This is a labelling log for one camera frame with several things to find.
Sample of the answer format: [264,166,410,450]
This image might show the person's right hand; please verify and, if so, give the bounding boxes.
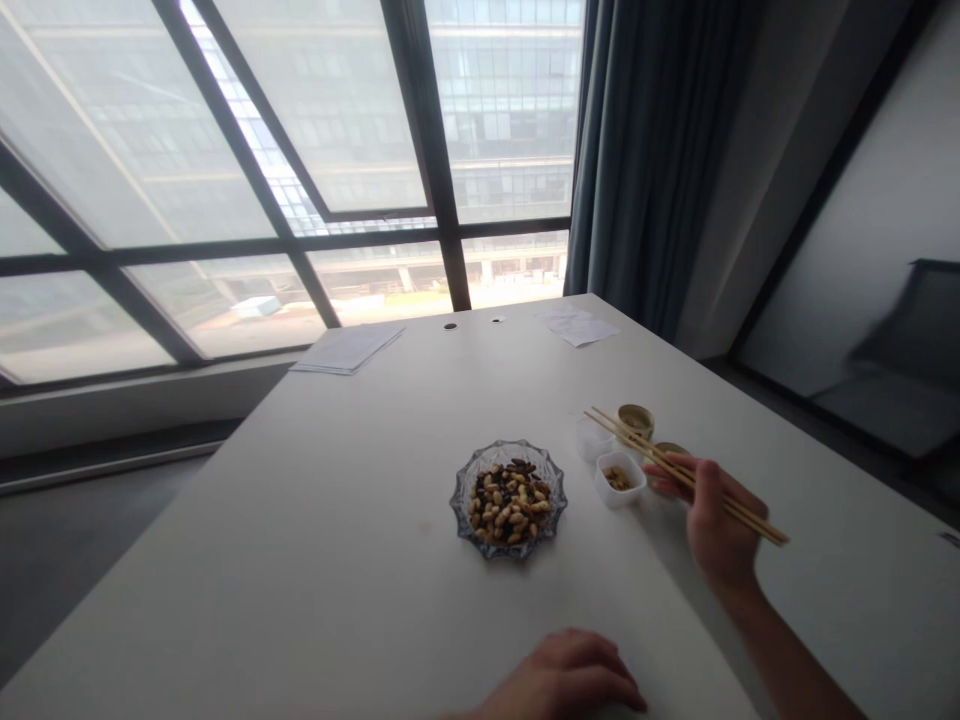
[642,452,769,592]

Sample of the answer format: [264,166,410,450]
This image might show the person's left hand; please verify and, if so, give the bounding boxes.
[478,627,649,720]

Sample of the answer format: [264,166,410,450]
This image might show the person's left fingers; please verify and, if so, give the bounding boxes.
[569,628,649,714]

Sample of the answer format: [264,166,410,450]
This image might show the person's right fingers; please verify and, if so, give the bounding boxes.
[642,452,703,498]

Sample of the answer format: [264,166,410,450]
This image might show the wooden chopstick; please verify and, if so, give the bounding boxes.
[584,410,787,548]
[590,406,791,544]

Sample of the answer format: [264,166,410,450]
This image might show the gold round cup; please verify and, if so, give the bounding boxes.
[650,441,694,497]
[616,403,660,442]

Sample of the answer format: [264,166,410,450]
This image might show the white square cup with nuts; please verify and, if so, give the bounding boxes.
[595,451,649,511]

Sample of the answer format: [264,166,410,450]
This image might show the empty white square cup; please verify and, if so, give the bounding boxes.
[575,413,625,463]

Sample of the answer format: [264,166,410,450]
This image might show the pile of mixed nuts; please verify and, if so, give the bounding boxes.
[467,457,555,547]

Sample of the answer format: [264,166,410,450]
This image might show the creased white paper sheet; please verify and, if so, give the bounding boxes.
[533,305,623,349]

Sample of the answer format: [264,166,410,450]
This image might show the cut glass bowl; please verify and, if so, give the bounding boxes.
[449,440,569,562]

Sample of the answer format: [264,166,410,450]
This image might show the dark chair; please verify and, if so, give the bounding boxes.
[812,257,960,460]

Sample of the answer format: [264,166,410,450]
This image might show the black-framed glass partition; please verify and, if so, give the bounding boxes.
[728,0,960,463]

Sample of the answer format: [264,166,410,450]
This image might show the dark blue curtain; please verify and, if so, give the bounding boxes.
[562,0,778,358]

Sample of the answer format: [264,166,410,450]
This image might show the stack of white papers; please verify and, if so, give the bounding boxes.
[288,323,408,377]

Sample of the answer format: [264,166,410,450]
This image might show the large black-framed window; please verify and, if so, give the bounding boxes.
[0,0,588,393]

